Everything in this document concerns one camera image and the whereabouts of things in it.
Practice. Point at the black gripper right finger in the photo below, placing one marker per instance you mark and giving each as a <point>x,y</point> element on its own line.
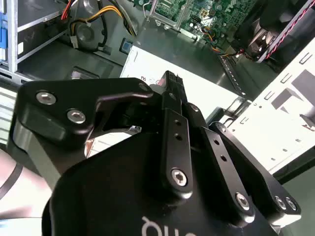
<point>229,177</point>

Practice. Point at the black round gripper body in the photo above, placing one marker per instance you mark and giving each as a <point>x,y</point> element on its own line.
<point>110,196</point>

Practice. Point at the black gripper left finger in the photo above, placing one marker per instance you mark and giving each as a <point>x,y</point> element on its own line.
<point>176,152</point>

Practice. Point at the metal socket cover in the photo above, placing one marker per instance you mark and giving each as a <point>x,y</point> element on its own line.
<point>162,20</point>

